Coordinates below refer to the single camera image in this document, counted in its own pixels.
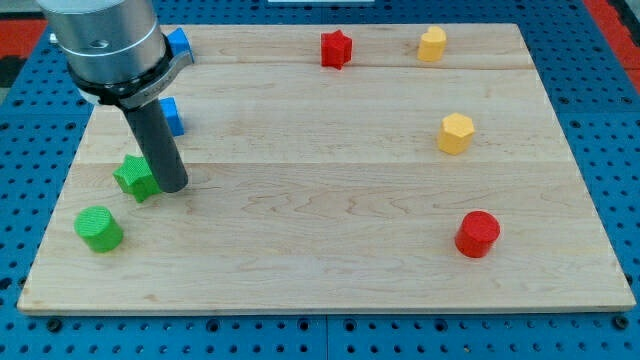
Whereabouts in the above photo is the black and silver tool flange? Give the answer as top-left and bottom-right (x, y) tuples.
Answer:
(67, 36), (194, 109)

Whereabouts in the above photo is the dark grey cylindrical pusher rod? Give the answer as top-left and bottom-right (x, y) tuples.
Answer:
(123, 100), (188, 193)

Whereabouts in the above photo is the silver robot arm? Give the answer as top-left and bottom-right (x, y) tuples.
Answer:
(37, 0), (194, 193)

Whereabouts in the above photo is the green star block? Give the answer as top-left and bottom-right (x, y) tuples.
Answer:
(113, 154), (162, 203)

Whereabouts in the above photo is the red star block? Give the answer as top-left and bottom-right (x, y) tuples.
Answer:
(321, 29), (353, 70)

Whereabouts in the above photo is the yellow heart block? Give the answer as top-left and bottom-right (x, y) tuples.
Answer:
(417, 26), (447, 62)

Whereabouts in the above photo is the lower blue block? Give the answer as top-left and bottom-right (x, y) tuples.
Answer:
(160, 97), (185, 137)

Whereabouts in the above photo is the blue block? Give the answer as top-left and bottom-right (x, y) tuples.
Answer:
(160, 97), (185, 137)
(167, 27), (194, 62)

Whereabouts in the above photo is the upper blue block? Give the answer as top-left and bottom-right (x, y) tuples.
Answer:
(167, 27), (194, 62)

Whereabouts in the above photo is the green cylinder block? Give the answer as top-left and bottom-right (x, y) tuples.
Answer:
(74, 206), (124, 253)

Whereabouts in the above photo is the wooden board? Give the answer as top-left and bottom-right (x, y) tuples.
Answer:
(18, 23), (636, 316)

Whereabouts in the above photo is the yellow hexagon block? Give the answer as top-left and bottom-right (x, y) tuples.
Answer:
(437, 113), (475, 155)

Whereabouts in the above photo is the red cylinder block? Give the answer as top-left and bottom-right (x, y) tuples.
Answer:
(454, 210), (501, 258)

